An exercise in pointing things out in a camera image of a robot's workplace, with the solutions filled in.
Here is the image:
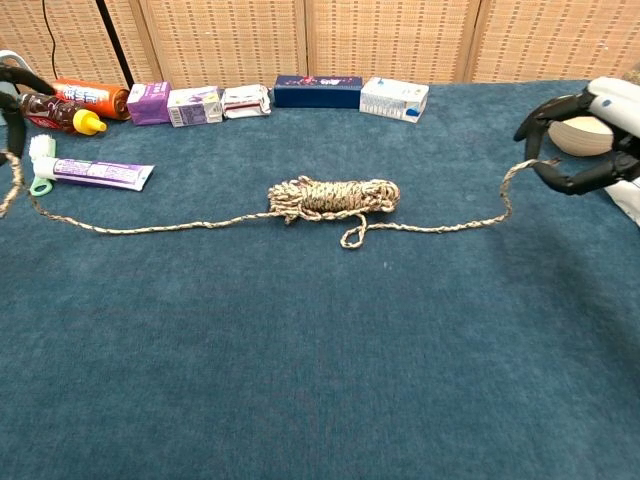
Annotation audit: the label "silver foil packet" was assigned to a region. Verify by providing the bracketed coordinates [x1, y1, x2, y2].
[221, 84, 273, 120]

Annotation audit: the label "brown drink bottle yellow cap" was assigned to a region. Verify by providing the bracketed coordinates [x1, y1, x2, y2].
[19, 92, 108, 137]

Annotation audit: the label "green brush white bristles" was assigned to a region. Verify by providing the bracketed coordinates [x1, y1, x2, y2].
[27, 135, 58, 197]

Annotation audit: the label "bamboo folding screen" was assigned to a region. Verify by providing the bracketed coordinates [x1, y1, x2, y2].
[0, 0, 640, 94]

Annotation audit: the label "beige braided rope bundle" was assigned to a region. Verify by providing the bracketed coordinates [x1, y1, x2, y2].
[0, 149, 561, 250]

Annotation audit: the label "thin black hanging cable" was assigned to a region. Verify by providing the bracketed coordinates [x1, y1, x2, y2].
[41, 0, 60, 81]

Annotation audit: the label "black stand pole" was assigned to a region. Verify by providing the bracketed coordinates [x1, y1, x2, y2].
[94, 0, 136, 90]

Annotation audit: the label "pale plastic jug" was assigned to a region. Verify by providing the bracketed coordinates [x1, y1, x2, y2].
[0, 49, 31, 126]

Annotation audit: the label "white blue box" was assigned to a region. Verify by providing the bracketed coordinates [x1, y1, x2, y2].
[359, 76, 430, 124]

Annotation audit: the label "orange snack can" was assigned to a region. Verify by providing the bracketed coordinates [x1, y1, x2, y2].
[50, 77, 132, 121]

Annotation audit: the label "dark blue table cloth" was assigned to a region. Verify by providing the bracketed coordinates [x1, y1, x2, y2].
[0, 79, 640, 480]

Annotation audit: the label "white printed bag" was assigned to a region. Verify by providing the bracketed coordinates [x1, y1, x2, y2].
[602, 179, 640, 229]

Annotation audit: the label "white purple toothpaste tube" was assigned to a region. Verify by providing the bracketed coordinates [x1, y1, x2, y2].
[33, 156, 156, 192]

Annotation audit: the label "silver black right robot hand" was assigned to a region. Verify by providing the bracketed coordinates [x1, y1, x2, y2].
[513, 77, 640, 196]

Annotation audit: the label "white purple drink carton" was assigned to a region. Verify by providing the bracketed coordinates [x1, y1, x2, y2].
[166, 86, 225, 128]

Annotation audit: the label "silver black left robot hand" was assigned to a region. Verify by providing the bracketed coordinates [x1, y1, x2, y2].
[0, 64, 56, 169]

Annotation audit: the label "beige bowl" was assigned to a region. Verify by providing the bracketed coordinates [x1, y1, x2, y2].
[547, 117, 615, 159]

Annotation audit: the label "dark blue long box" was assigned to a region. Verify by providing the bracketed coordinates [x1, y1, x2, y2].
[273, 75, 364, 110]

